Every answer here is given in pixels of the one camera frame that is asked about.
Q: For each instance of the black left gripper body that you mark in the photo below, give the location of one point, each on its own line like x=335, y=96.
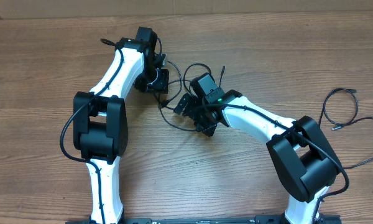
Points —
x=153, y=80

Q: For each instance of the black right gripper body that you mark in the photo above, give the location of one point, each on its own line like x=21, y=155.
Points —
x=196, y=112

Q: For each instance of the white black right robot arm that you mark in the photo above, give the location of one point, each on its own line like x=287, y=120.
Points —
x=304, y=161

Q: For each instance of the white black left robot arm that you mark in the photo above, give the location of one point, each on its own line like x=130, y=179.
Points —
x=96, y=134

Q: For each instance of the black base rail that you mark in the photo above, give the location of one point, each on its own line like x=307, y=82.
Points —
x=258, y=219

